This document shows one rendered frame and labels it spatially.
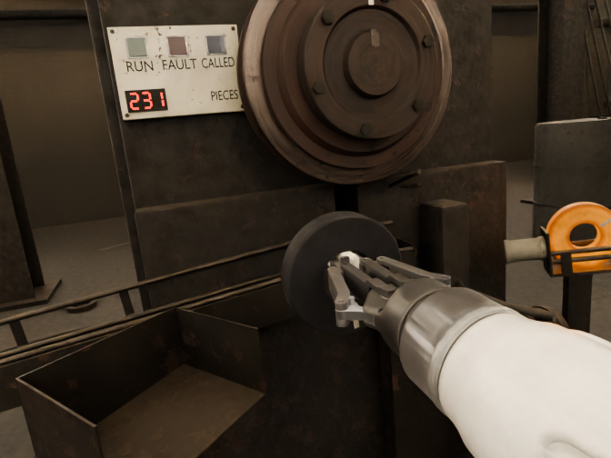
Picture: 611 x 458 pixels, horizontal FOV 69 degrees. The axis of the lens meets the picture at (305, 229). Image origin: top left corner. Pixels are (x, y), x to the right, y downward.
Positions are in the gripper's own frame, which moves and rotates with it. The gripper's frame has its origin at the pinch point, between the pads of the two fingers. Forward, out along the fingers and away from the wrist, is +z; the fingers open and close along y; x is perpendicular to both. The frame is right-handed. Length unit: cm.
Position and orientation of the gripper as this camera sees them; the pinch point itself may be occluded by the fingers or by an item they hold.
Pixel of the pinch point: (342, 261)
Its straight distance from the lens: 55.8
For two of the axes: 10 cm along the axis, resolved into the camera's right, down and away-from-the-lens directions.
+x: -0.8, -9.6, -2.7
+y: 9.4, -1.6, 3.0
